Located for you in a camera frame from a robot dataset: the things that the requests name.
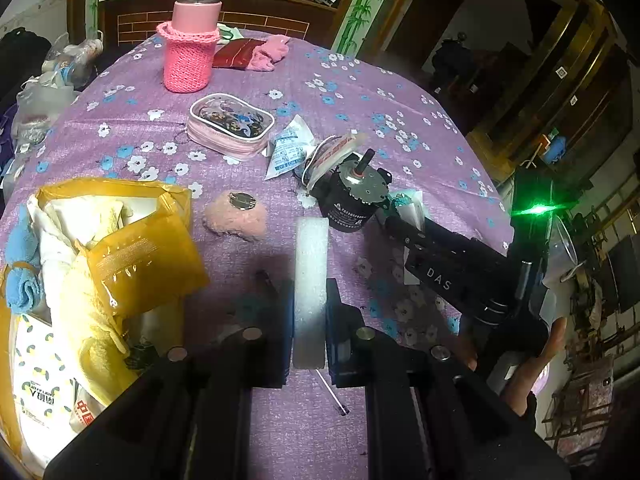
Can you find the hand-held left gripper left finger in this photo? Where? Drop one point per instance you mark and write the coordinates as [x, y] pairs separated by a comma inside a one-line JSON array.
[[285, 320]]

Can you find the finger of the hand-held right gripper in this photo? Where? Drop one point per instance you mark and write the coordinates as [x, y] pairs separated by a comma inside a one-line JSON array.
[[440, 242], [450, 285]]

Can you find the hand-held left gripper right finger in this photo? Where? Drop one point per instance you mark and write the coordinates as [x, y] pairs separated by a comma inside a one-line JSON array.
[[336, 325]]

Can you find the white foam block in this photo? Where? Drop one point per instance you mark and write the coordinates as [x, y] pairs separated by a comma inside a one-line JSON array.
[[311, 270]]

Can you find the amber zip bag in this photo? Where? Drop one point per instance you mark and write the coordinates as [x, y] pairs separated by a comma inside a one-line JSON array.
[[145, 255]]

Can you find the yellow plastic bag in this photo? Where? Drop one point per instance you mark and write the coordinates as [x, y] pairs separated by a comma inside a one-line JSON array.
[[150, 192]]

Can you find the yellow towel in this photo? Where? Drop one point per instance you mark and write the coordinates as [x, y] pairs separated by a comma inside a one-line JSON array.
[[85, 330]]

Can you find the white tissue packet red print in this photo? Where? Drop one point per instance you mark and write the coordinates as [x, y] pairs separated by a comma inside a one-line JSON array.
[[85, 410]]

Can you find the white towel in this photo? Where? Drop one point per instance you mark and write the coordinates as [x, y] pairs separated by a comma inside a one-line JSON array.
[[55, 245]]

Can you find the blue towel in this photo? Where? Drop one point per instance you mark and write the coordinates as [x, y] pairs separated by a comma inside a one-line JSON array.
[[22, 280]]

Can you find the person's right hand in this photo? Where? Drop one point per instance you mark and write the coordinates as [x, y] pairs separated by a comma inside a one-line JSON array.
[[542, 365]]

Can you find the clear plastic cup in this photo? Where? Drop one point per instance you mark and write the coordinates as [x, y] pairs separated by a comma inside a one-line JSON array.
[[565, 245]]

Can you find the thin metal pin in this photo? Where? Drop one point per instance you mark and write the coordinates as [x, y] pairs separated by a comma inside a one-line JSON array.
[[331, 392]]

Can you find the black electric motor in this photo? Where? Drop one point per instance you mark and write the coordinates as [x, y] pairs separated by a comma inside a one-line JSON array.
[[350, 200]]

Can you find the pink fuzzy hair clip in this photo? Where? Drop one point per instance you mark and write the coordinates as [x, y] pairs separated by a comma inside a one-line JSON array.
[[225, 222]]

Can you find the blue toy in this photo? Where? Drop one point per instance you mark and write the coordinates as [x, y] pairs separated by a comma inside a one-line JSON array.
[[556, 150]]

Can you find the white red striped packet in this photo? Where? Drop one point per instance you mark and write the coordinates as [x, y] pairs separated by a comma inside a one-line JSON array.
[[332, 152]]

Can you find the purple floral tablecloth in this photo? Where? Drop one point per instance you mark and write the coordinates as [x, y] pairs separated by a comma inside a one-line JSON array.
[[375, 110]]

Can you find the small black object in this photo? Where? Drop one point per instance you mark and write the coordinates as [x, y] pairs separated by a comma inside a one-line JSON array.
[[140, 355]]

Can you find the blue white small sachet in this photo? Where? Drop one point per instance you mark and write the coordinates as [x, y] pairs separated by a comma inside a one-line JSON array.
[[287, 150]]

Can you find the wooden shelf unit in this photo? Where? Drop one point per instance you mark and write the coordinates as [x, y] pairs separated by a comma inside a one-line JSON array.
[[550, 70]]

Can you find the pink clear cosmetic pouch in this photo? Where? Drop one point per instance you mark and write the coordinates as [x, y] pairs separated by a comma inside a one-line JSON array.
[[230, 120]]

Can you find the dark wooden door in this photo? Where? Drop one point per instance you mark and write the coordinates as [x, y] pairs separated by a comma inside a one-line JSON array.
[[430, 25]]

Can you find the bamboo painted panel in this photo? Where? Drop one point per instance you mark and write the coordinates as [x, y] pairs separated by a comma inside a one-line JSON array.
[[362, 5]]

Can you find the lemon print tissue pack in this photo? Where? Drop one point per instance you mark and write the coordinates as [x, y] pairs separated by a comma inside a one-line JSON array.
[[40, 375]]

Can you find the pink cloth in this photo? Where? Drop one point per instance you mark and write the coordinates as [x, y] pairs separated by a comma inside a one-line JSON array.
[[270, 50]]

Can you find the dark red pouch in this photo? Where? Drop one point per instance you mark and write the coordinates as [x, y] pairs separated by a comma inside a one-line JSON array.
[[232, 55]]

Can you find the pink bottle with knitted sleeve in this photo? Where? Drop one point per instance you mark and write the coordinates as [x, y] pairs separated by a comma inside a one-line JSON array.
[[190, 60]]

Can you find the wooden cabinet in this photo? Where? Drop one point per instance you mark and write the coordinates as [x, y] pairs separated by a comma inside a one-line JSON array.
[[270, 15]]

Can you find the white green cloth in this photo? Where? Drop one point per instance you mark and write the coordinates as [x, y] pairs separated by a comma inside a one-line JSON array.
[[229, 33]]

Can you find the pile of plastic bags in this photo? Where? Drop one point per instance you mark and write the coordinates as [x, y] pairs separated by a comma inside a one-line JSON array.
[[60, 67]]

